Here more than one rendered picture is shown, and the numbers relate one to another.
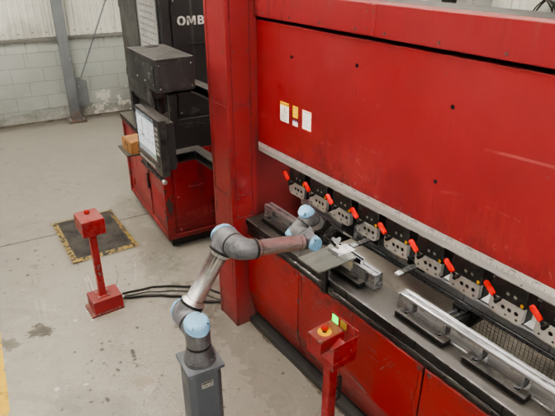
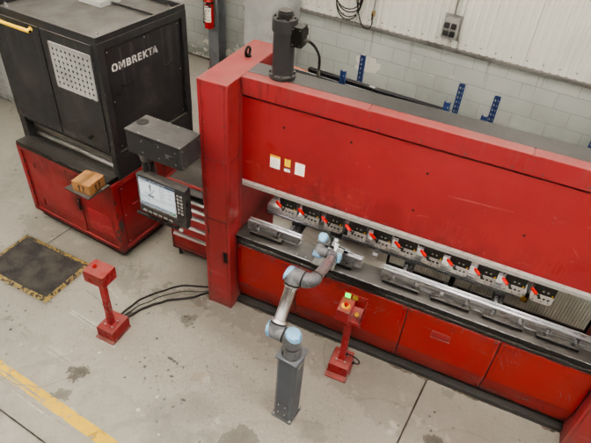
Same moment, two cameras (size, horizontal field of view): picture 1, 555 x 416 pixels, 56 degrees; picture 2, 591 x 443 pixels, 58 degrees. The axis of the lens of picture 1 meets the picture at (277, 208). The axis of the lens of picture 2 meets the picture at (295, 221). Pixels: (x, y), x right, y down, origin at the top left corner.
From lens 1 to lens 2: 226 cm
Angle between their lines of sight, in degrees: 31
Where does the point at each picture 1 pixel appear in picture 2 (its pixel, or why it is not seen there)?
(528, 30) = (478, 145)
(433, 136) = (412, 187)
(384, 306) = (373, 278)
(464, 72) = (436, 157)
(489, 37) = (455, 144)
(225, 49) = (227, 126)
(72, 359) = (127, 383)
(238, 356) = (248, 330)
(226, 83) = (228, 148)
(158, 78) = (182, 160)
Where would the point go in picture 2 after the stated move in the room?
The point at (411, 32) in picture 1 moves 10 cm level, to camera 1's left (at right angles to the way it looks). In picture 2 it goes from (400, 132) to (388, 135)
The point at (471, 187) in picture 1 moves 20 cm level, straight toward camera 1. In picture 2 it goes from (438, 214) to (448, 232)
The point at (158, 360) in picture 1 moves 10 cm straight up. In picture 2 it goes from (194, 357) to (193, 350)
